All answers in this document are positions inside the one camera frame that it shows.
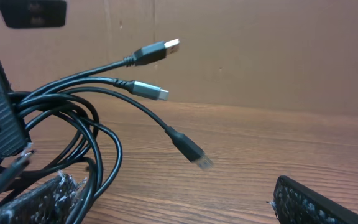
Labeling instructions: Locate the black USB cable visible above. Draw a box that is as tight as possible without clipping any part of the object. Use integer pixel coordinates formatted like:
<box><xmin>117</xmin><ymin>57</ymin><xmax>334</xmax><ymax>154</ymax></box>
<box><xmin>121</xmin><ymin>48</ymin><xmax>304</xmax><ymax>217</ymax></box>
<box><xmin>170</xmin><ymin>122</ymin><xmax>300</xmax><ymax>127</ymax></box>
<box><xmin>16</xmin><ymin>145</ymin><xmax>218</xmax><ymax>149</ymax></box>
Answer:
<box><xmin>0</xmin><ymin>38</ymin><xmax>214</xmax><ymax>224</ymax></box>

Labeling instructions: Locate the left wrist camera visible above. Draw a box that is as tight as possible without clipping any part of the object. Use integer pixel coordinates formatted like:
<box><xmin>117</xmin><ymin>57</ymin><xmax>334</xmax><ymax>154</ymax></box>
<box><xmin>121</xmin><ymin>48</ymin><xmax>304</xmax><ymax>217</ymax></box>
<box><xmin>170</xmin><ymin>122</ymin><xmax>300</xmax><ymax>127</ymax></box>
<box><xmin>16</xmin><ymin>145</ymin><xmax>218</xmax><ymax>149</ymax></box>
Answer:
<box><xmin>0</xmin><ymin>0</ymin><xmax>68</xmax><ymax>29</ymax></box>

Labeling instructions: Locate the black cable silver plug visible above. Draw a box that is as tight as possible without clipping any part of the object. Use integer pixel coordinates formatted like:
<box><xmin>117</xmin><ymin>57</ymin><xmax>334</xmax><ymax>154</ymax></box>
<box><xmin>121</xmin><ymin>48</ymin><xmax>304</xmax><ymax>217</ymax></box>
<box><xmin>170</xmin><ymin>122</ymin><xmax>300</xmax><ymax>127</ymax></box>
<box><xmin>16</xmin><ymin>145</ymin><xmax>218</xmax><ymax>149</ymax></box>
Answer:
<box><xmin>0</xmin><ymin>76</ymin><xmax>170</xmax><ymax>218</ymax></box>

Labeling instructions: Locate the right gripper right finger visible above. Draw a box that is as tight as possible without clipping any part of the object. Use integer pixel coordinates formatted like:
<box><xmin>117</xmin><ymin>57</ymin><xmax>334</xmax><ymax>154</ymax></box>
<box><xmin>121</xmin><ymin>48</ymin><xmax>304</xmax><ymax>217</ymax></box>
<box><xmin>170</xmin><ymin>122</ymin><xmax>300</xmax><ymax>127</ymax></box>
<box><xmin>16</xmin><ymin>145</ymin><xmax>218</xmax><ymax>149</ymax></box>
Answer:
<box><xmin>269</xmin><ymin>175</ymin><xmax>358</xmax><ymax>224</ymax></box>

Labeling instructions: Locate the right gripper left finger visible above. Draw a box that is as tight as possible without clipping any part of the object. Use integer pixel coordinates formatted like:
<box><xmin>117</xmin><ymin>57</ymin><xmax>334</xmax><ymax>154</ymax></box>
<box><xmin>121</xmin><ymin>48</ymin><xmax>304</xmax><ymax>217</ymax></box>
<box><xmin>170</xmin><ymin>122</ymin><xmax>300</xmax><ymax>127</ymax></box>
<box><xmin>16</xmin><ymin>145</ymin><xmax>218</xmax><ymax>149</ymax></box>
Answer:
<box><xmin>0</xmin><ymin>174</ymin><xmax>86</xmax><ymax>224</ymax></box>

